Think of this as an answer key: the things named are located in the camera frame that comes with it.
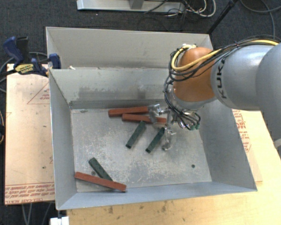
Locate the dark green flat block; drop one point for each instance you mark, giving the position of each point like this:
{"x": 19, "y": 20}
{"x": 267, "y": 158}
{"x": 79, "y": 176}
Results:
{"x": 98, "y": 168}
{"x": 155, "y": 140}
{"x": 136, "y": 134}

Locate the red-brown flat block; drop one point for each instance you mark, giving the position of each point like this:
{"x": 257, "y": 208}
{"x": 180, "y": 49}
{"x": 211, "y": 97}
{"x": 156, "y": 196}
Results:
{"x": 127, "y": 111}
{"x": 100, "y": 181}
{"x": 135, "y": 118}

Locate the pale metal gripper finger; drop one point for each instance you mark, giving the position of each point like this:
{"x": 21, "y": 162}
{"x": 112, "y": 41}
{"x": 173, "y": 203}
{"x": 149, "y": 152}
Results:
{"x": 168, "y": 139}
{"x": 154, "y": 110}

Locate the brown cardboard board red print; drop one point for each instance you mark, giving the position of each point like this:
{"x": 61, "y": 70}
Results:
{"x": 28, "y": 135}

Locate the grey metal bin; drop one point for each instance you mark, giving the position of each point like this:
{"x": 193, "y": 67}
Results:
{"x": 121, "y": 158}

